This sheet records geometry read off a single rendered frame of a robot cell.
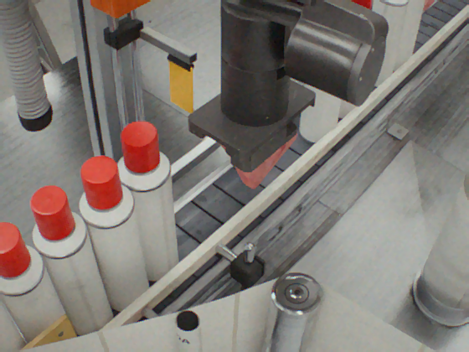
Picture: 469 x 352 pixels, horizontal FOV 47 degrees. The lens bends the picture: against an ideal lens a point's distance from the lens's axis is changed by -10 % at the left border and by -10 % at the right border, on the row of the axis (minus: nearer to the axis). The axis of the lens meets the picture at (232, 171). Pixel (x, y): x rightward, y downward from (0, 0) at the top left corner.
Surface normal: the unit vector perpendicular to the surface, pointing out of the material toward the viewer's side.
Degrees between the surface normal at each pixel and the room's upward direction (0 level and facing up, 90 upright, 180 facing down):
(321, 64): 71
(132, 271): 90
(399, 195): 0
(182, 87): 90
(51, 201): 3
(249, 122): 89
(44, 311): 90
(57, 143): 0
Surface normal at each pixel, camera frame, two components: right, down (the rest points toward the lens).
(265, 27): 0.11, 0.72
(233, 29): -0.69, 0.51
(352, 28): -0.53, 0.32
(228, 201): 0.03, -0.68
